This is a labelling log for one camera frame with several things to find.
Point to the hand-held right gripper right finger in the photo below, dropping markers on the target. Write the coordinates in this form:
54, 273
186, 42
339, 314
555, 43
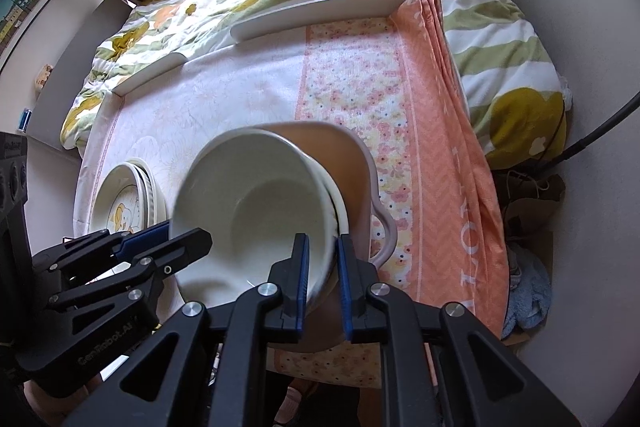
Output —
345, 282

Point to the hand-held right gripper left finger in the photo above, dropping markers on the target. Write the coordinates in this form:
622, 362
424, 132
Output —
302, 277

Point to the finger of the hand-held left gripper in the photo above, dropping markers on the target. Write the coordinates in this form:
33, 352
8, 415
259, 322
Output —
185, 249
142, 239

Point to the yellow printed cream plate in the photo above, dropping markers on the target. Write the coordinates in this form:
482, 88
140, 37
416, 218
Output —
120, 207

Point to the large grey plate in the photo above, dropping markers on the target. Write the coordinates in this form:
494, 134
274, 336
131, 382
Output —
157, 202

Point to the cream round bowl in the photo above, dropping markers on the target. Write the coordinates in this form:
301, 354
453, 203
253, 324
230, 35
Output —
250, 207

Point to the pink heart-shaped bowl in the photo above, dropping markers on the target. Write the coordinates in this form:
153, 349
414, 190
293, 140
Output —
350, 157

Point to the small blue container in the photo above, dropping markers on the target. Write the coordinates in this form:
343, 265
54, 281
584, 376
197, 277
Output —
24, 118

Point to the blue terry towel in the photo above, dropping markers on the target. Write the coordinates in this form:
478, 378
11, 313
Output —
530, 297

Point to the small beige box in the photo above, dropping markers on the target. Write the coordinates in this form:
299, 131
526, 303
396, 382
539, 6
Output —
43, 76

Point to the orange pink floral towel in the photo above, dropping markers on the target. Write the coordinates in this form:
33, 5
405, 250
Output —
350, 82

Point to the white rectangular tray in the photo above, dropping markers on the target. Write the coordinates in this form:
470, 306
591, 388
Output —
310, 14

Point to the floral green yellow blanket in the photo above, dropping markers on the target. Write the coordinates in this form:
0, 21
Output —
500, 42

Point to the framed wall poster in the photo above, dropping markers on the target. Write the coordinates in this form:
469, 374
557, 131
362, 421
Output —
25, 7

